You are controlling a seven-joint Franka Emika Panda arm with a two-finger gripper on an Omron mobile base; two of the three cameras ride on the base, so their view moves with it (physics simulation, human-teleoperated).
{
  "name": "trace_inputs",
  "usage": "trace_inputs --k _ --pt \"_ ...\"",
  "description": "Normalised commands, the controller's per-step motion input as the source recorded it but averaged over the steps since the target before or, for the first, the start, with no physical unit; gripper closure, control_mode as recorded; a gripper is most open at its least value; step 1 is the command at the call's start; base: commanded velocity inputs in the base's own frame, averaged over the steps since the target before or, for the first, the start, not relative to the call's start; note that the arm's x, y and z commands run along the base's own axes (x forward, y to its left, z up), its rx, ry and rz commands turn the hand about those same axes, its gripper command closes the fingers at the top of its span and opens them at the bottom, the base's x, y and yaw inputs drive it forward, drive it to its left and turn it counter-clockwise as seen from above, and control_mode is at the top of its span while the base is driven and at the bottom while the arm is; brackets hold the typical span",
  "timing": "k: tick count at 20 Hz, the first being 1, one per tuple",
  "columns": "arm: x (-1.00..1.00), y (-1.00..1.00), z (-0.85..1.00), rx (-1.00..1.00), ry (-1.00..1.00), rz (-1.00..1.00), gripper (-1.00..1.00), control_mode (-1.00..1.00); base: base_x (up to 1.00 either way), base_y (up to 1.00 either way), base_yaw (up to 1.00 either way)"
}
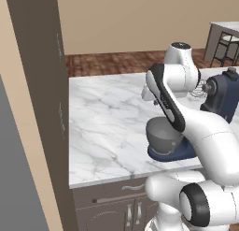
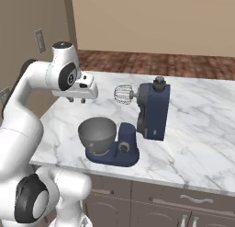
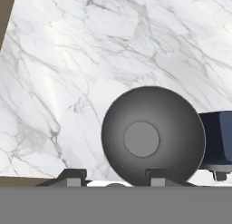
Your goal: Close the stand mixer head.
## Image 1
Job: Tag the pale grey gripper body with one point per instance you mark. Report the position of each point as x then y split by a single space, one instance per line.
148 93

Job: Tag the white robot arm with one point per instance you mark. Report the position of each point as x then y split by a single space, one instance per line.
208 138

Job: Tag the navy stand mixer base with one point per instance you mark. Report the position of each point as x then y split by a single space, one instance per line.
183 153

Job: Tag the navy stand mixer head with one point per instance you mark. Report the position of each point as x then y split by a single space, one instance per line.
224 91

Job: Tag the grey metal mixing bowl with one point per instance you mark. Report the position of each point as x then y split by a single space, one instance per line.
161 136

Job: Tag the black bar stool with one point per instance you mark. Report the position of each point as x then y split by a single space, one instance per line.
224 47

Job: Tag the grey dining counter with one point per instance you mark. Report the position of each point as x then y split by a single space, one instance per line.
222 27

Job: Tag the brown drawer front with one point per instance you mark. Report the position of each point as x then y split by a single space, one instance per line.
105 192

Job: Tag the tall brown cabinet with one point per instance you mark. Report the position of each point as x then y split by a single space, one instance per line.
37 100

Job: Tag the brown cupboard door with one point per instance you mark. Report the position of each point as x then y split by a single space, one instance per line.
147 214
104 217

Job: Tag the grey fridge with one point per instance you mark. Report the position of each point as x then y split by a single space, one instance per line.
15 178

